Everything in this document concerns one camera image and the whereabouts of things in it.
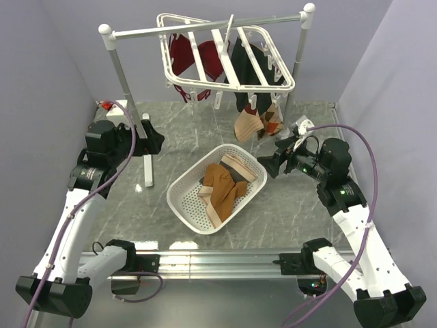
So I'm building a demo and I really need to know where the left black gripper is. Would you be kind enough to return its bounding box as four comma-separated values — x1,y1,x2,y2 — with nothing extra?
109,118,164,165

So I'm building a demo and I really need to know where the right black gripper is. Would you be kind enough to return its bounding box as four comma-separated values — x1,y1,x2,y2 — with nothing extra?
257,135,329,182

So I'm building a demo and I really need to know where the orange-brown underwear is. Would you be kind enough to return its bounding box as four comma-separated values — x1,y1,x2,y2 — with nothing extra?
198,182,248,228

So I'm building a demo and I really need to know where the white clip hanger frame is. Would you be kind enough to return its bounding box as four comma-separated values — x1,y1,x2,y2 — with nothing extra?
155,13,303,107

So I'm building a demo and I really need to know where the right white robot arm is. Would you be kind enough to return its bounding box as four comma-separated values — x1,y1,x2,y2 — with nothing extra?
258,137,427,327

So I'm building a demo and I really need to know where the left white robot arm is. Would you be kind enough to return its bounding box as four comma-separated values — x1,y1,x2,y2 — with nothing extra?
15,119,165,320

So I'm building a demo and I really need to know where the grey beige-banded underwear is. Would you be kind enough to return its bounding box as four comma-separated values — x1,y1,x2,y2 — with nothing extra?
199,153,258,187

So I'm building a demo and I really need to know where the black garment on hanger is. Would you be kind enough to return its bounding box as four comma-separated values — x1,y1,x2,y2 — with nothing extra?
231,37,284,115

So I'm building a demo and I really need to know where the beige argyle sock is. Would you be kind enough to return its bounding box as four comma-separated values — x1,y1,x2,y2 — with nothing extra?
234,103,284,142

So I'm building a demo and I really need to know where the white perforated laundry basket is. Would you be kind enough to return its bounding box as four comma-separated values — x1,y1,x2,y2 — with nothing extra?
167,143,267,235

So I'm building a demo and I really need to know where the red bra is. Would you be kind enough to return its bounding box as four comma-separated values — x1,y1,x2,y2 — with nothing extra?
169,33,224,82

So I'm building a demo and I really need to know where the silver drying rack stand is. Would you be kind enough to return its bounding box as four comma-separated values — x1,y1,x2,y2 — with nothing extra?
98,2,317,188

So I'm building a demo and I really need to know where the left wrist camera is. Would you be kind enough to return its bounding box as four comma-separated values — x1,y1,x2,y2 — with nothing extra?
102,100,132,128

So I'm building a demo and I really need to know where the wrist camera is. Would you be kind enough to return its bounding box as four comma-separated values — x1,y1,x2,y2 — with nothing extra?
291,115,315,141
102,100,132,128

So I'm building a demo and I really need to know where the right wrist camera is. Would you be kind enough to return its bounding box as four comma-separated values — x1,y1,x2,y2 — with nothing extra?
291,115,315,141

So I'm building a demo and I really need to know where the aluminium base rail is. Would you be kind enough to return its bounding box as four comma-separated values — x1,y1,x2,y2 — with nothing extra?
78,249,359,281

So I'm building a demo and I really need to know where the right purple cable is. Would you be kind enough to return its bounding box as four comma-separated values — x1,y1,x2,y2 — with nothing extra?
281,124,379,328

